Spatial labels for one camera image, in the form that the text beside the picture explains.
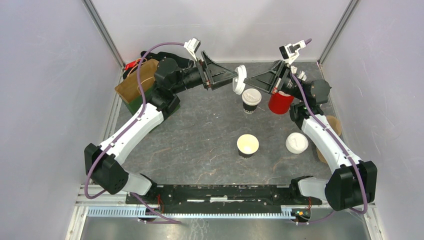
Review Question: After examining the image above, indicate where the green paper bag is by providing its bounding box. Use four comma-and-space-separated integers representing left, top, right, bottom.
114, 59, 159, 115

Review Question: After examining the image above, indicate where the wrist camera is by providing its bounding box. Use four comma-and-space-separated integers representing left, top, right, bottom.
279, 40, 307, 65
183, 37, 201, 62

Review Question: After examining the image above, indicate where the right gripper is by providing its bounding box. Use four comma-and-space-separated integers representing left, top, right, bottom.
243, 59, 306, 102

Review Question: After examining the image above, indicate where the stack of white lids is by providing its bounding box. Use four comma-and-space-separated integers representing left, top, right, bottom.
285, 132, 309, 154

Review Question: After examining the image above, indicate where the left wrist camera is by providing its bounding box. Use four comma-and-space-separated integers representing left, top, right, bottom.
183, 37, 201, 62

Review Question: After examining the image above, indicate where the red object behind bag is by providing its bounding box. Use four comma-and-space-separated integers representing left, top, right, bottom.
124, 58, 140, 71

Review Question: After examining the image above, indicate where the red cup holder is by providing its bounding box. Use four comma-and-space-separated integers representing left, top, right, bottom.
268, 91, 294, 115

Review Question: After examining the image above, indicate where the brown cardboard cup carrier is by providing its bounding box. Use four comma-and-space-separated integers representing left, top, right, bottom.
316, 115, 342, 165

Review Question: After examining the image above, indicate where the black paper cup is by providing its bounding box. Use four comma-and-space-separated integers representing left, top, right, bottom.
241, 88, 262, 114
236, 134, 259, 159

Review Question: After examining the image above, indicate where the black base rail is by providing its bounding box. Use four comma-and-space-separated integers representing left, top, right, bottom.
141, 184, 323, 214

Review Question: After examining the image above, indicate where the purple cable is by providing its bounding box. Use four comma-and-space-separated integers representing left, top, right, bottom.
289, 38, 369, 225
84, 41, 186, 225

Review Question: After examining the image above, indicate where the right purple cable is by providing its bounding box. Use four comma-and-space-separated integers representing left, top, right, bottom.
289, 38, 369, 225

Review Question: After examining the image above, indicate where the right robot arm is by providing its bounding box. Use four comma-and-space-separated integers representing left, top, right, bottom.
244, 60, 378, 214

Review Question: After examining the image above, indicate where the black cloth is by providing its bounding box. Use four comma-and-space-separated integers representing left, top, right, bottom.
145, 51, 194, 69

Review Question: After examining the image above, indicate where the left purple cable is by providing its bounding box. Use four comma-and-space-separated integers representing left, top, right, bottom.
84, 41, 186, 225

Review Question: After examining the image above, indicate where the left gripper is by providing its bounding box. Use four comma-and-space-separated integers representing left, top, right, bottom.
171, 51, 238, 95

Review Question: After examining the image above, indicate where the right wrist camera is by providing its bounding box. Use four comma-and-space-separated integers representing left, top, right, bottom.
279, 40, 307, 65

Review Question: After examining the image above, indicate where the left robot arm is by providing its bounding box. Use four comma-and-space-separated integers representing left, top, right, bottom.
84, 51, 247, 204

